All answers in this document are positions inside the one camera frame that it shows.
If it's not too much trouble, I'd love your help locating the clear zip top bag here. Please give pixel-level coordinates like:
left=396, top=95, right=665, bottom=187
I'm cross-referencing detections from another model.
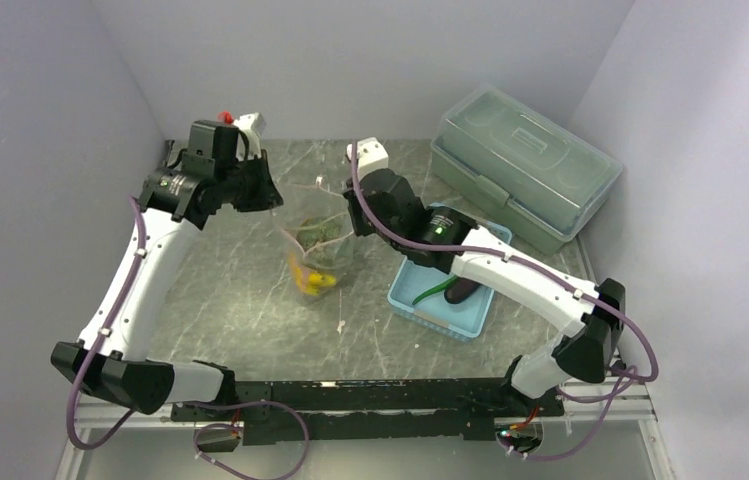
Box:
left=271, top=175, right=356, bottom=298

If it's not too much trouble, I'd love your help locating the netted green melon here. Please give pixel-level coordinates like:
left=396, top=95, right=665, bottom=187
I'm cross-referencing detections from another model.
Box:
left=294, top=215, right=354, bottom=269

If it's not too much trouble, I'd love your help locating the yellow banana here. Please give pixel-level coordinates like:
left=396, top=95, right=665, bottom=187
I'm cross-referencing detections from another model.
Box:
left=296, top=270, right=337, bottom=296
left=288, top=254, right=309, bottom=292

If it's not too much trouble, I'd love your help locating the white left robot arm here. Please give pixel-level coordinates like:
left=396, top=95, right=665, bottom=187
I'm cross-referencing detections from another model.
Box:
left=51, top=113, right=283, bottom=420

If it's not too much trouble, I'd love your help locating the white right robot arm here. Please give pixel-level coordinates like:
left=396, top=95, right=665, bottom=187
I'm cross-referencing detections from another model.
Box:
left=344, top=168, right=626, bottom=415

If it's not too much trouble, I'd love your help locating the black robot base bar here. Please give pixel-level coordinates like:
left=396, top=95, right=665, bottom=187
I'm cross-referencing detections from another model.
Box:
left=170, top=378, right=564, bottom=446

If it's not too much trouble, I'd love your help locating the green chili pepper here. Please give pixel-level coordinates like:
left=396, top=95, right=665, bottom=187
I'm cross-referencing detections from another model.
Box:
left=411, top=277, right=457, bottom=306

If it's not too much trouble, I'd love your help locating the purple eggplant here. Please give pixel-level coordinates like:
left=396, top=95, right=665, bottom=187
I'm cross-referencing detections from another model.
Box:
left=443, top=277, right=480, bottom=305

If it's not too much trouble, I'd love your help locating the green storage box, clear lid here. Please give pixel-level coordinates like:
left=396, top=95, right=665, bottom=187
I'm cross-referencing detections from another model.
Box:
left=431, top=86, right=623, bottom=255

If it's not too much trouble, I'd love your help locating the light blue plastic basket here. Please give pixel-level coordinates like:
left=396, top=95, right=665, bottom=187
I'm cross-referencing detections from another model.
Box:
left=387, top=202, right=514, bottom=343

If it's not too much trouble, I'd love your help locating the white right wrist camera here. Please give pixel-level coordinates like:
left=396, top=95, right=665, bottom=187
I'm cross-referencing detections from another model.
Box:
left=356, top=137, right=389, bottom=180

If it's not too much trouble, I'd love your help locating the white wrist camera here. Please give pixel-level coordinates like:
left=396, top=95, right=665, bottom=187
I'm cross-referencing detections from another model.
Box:
left=217, top=111, right=266, bottom=160
left=356, top=137, right=389, bottom=180

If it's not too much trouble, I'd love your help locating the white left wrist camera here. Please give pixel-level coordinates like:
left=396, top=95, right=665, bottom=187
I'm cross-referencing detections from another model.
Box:
left=217, top=111, right=266, bottom=160

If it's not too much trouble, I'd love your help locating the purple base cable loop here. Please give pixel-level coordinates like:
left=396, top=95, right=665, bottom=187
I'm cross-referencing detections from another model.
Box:
left=192, top=401, right=311, bottom=480

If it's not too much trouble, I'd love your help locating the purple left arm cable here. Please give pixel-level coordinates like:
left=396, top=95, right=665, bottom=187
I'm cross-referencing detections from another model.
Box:
left=65, top=195, right=150, bottom=452

